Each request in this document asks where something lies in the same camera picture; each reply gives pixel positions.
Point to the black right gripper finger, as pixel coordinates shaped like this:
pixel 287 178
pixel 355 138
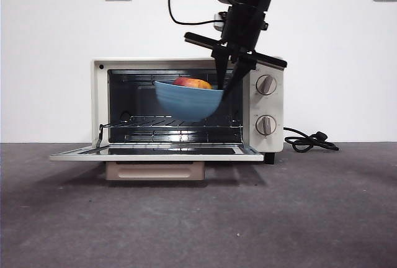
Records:
pixel 239 77
pixel 221 72

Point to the red yellow apple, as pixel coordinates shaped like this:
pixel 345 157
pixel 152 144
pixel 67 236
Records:
pixel 192 82

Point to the blue ribbed bowl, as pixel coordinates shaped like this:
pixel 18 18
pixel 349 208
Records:
pixel 186 102

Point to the cream oven knob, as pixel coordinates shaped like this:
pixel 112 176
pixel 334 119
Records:
pixel 266 125
pixel 266 85

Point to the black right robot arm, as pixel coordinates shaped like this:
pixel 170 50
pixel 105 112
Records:
pixel 245 1

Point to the cream toaster oven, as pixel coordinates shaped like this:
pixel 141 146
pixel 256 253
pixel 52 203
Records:
pixel 270 144

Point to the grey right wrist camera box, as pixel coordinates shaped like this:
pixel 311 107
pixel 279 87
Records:
pixel 219 21

